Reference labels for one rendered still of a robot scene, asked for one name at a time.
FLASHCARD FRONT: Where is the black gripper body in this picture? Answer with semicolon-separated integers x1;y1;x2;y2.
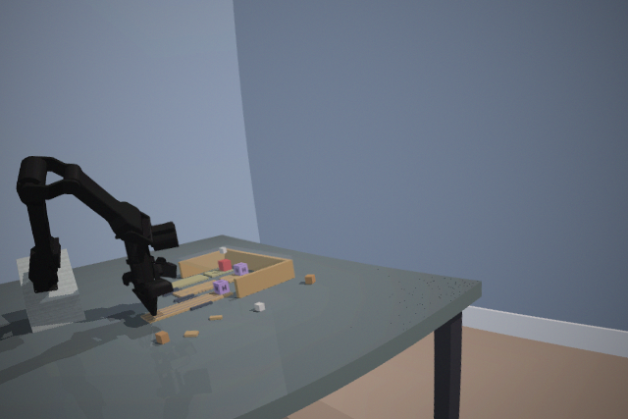
122;252;174;298

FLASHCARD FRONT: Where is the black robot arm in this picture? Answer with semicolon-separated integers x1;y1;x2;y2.
17;156;179;293

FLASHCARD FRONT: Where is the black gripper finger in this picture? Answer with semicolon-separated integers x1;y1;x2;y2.
132;289;149;311
138;291;158;316

